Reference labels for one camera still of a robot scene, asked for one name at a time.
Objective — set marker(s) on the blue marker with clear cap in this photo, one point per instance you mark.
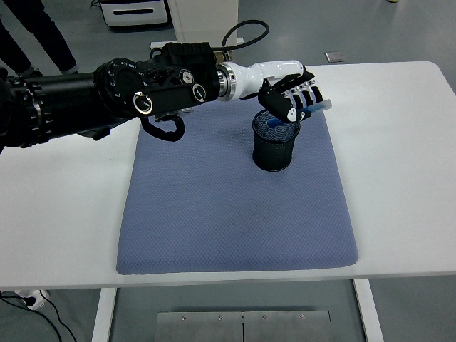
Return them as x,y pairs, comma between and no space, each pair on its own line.
320,105

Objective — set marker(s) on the white power strip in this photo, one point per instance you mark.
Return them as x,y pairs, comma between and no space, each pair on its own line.
33,301

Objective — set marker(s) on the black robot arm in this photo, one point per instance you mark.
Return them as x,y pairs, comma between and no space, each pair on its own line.
71,96

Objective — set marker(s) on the white upright column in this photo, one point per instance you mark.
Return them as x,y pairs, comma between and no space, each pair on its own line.
204,21

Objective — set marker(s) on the grey metal plate with screws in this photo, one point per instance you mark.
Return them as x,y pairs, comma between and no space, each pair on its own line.
213,327

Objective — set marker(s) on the white floor foot bar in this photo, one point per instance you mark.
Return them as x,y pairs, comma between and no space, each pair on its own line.
156,45

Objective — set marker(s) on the blue-grey quilted mat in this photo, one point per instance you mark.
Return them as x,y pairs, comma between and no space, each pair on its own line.
231,221

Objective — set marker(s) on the person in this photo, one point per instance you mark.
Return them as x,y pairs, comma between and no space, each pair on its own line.
46,35

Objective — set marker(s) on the grey floor outlet plate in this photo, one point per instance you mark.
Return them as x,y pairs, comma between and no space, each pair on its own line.
334,57

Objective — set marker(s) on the white table leg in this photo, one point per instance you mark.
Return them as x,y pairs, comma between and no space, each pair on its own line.
103,313
367,310

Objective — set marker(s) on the black mesh pen holder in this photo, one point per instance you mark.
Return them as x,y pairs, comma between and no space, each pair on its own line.
272,153

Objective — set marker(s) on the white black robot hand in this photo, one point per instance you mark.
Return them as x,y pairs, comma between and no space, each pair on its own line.
263,73

